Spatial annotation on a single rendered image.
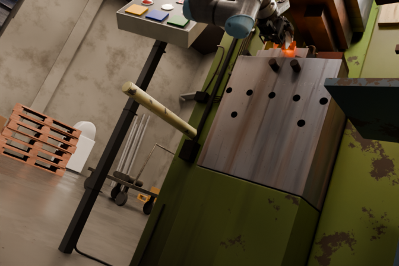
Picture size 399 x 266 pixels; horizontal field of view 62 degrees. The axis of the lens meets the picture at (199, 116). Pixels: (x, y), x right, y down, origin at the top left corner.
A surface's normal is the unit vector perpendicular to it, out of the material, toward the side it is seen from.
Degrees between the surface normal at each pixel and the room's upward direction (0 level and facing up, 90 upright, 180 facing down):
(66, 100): 90
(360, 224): 90
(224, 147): 90
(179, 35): 150
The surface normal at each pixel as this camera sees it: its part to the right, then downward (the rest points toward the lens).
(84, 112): 0.55, -0.01
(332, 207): -0.52, -0.41
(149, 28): -0.38, 0.62
